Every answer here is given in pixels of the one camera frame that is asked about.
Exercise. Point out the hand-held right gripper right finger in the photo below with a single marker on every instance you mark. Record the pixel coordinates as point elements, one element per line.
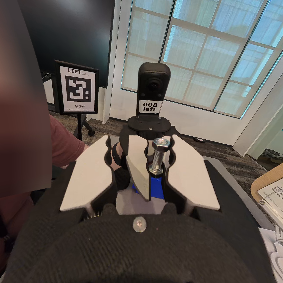
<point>190,176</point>

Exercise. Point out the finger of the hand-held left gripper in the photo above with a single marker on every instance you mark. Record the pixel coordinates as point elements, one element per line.
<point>150,155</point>
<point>138,163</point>

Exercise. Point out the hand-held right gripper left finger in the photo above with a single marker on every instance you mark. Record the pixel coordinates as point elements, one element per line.
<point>92,176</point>

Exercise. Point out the silver hex nut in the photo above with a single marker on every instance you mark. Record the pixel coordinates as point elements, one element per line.
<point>154,171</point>

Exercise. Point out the blue plastic bin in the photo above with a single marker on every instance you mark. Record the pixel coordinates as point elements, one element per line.
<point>157,188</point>

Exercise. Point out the person's left forearm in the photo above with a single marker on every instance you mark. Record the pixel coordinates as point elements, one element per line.
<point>81,152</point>

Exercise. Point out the person's left hand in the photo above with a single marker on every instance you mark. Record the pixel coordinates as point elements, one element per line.
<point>120,151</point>

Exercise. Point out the small black floor device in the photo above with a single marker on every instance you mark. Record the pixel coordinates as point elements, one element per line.
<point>198,139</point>

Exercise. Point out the large window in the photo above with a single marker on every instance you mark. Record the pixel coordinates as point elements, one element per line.
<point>199,55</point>

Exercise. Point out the wooden document stand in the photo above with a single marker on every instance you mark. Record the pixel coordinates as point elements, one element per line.
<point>260,181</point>

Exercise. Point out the black framed marker sign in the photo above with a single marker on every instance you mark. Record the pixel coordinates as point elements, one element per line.
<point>79,88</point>

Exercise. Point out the printed paper sheet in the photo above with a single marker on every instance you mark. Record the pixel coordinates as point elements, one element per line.
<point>274,194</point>

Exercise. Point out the large black wall screen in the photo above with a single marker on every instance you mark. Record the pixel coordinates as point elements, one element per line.
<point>66,33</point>

